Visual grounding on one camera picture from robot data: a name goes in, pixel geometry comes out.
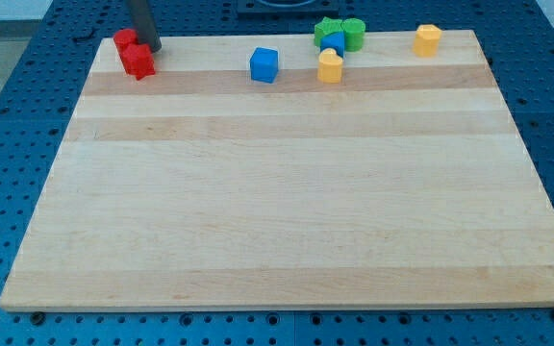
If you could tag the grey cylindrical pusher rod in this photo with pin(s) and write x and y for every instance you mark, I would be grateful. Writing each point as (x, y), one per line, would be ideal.
(144, 23)

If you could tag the green cylinder block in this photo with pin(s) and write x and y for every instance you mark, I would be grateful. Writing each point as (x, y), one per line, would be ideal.
(354, 34)

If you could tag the green star block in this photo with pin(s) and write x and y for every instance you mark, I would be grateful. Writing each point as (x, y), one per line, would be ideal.
(326, 27)

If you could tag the light wooden board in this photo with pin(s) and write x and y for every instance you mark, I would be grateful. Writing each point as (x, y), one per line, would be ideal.
(404, 186)

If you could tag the blue triangular block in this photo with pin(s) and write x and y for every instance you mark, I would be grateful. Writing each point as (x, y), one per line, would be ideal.
(335, 41)

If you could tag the yellow heart block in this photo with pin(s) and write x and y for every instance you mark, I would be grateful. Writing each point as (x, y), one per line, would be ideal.
(330, 65)

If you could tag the red star block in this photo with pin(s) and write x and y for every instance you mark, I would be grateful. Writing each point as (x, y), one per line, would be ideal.
(138, 61)

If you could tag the blue cube block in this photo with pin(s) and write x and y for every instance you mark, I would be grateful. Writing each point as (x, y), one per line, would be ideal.
(264, 65)

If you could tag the red round block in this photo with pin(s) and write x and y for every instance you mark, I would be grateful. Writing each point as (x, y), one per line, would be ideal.
(124, 38)

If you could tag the yellow hexagon block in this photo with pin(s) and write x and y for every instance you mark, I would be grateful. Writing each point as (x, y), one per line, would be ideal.
(427, 40)

